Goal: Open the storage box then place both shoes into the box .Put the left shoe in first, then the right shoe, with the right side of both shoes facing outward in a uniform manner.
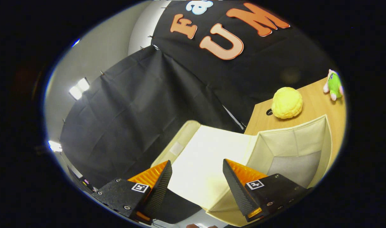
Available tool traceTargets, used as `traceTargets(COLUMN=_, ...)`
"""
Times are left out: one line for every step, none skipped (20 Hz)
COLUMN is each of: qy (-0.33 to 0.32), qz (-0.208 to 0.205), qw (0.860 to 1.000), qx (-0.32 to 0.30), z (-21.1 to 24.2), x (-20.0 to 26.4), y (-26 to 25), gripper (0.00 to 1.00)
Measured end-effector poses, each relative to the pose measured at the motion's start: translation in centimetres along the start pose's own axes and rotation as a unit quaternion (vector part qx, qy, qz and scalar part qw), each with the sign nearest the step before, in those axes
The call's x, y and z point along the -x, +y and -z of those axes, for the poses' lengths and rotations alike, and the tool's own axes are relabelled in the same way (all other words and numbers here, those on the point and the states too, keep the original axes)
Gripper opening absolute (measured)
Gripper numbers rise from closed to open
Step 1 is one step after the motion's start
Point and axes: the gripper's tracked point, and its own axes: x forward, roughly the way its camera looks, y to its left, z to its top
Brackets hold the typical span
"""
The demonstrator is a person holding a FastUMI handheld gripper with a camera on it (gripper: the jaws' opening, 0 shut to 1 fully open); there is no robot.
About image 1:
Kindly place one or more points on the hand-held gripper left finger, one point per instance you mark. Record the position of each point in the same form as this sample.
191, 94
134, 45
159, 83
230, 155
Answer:
159, 190

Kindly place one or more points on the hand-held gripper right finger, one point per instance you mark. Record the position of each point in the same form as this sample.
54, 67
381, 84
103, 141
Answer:
237, 190

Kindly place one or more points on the beige fabric storage box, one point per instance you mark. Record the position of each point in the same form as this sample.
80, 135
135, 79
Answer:
205, 158

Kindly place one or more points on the yellow plush ball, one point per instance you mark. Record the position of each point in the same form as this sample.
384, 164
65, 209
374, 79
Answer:
287, 103

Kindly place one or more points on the ceiling light panel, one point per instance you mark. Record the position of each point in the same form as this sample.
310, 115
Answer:
79, 88
55, 146

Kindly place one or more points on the green and pink plush toy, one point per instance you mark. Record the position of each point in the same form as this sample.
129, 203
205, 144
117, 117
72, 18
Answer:
333, 85

